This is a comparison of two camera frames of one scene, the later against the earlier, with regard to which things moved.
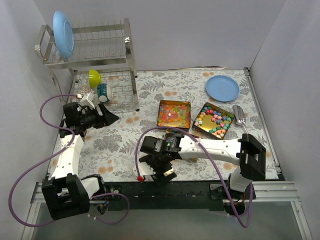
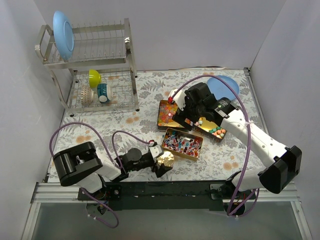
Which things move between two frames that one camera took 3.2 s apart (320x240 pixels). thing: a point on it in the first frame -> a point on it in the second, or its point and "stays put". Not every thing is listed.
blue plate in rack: (63, 34) stays put
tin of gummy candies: (176, 114) stays put
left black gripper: (102, 116) -> (157, 166)
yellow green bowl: (95, 78) stays put
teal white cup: (104, 92) stays put
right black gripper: (159, 170) -> (184, 119)
